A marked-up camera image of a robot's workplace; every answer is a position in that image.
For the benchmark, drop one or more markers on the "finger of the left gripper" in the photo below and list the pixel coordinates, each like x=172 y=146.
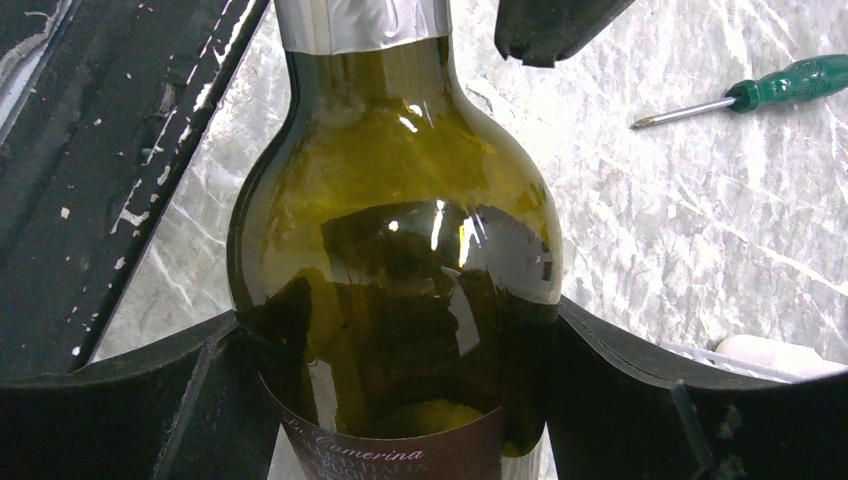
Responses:
x=540 y=33

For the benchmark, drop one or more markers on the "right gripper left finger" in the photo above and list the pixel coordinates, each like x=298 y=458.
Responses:
x=189 y=406

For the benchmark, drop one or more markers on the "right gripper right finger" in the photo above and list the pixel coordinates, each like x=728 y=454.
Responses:
x=624 y=408

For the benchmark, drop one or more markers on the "dark bottle grey foil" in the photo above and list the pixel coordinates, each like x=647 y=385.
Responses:
x=395 y=257

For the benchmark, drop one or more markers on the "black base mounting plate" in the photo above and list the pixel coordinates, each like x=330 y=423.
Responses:
x=103 y=105

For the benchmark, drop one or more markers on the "white wire wine rack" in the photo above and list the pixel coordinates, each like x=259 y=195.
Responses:
x=730 y=364

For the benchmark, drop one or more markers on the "green handled screwdriver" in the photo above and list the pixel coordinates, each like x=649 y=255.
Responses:
x=802 y=81

